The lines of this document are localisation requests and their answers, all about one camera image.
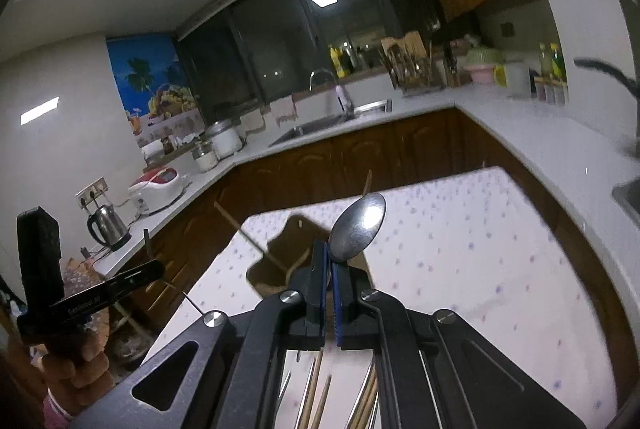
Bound white pot with lid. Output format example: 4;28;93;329
205;119;246;160

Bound white plastic container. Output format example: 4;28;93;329
502;59;532;99

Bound wooden lower cabinets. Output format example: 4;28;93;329
95;106;626;410

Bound metal spoon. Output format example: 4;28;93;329
327;192;387;290

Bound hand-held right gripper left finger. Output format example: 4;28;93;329
67;239;329;429

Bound dark kitchen window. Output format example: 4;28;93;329
175;0;446;120

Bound person's left hand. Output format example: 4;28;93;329
30;341;117;416

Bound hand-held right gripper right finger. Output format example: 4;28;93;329
331;260;587;429

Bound floral white tablecloth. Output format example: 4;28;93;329
140;166;622;429

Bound wall socket strip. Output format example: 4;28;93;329
75;176;110;209

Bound fruit wall poster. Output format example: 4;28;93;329
106;34;206;150

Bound glass jar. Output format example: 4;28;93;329
192;140;220;173

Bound chrome faucet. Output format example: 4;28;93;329
309;69;353;112

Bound countertop utensil rack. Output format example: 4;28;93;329
377;32;448;93

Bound steel electric kettle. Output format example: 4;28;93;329
86;204;133;253

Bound beige dish cloth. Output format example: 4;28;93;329
242;109;266;135
270;95;299;125

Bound steel sink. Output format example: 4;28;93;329
268;112;358;148

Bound green capped sauce bottle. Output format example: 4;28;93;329
550;42;568;82

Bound white red rice cooker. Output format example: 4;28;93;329
127;166;193;216

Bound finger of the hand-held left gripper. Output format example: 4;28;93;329
104;260;167;297

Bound metal chopstick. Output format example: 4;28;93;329
277;371;293;406
182;291;207;315

